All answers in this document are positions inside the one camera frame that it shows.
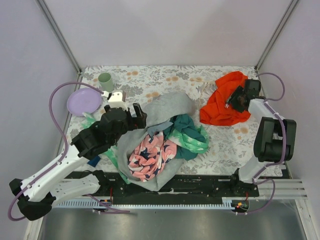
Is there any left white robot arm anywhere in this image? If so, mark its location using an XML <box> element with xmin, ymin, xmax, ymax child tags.
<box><xmin>9</xmin><ymin>103</ymin><xmax>147</xmax><ymax>221</ymax></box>

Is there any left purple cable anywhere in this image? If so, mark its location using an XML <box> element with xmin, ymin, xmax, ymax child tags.
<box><xmin>7</xmin><ymin>81</ymin><xmax>131</xmax><ymax>222</ymax></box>

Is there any floral patterned table mat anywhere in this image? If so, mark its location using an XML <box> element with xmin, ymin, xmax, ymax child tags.
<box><xmin>81</xmin><ymin>65</ymin><xmax>259</xmax><ymax>176</ymax></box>

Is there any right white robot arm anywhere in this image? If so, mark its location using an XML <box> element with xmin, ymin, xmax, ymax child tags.
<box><xmin>228</xmin><ymin>79</ymin><xmax>297</xmax><ymax>196</ymax></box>

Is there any orange red cloth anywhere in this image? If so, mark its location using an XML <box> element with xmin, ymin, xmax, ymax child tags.
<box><xmin>199</xmin><ymin>71</ymin><xmax>251</xmax><ymax>126</ymax></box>

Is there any green plastic cup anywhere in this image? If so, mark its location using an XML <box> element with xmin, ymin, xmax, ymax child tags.
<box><xmin>98</xmin><ymin>72</ymin><xmax>114</xmax><ymax>92</ymax></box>

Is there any grey sweatshirt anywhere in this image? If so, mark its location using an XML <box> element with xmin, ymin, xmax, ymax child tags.
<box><xmin>117</xmin><ymin>92</ymin><xmax>196</xmax><ymax>192</ymax></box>

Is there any white cable duct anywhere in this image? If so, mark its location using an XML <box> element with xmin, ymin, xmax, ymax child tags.
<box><xmin>55</xmin><ymin>197</ymin><xmax>241</xmax><ymax>210</ymax></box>

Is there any green white tie-dye cloth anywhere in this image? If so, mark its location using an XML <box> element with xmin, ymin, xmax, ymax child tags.
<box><xmin>81</xmin><ymin>112</ymin><xmax>210</xmax><ymax>185</ymax></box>

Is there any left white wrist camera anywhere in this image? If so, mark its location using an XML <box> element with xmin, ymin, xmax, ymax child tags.
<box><xmin>102</xmin><ymin>90</ymin><xmax>127</xmax><ymax>111</ymax></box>

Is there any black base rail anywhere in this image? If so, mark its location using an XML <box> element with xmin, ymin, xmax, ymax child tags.
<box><xmin>93</xmin><ymin>173</ymin><xmax>260</xmax><ymax>205</ymax></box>

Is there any dark teal cloth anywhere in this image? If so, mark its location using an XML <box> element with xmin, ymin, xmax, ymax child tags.
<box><xmin>147</xmin><ymin>114</ymin><xmax>209</xmax><ymax>161</ymax></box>

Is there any pink navy patterned cloth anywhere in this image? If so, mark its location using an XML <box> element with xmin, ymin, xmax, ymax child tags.
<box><xmin>128</xmin><ymin>131</ymin><xmax>177</xmax><ymax>182</ymax></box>

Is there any purple plastic plate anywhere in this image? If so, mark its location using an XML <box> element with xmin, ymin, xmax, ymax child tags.
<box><xmin>67</xmin><ymin>88</ymin><xmax>102</xmax><ymax>117</ymax></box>

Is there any purple cable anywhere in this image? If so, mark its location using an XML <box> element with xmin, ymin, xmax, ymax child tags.
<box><xmin>234</xmin><ymin>72</ymin><xmax>287</xmax><ymax>216</ymax></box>
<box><xmin>7</xmin><ymin>81</ymin><xmax>131</xmax><ymax>222</ymax></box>

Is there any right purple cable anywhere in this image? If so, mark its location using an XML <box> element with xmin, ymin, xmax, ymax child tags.
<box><xmin>234</xmin><ymin>72</ymin><xmax>287</xmax><ymax>216</ymax></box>

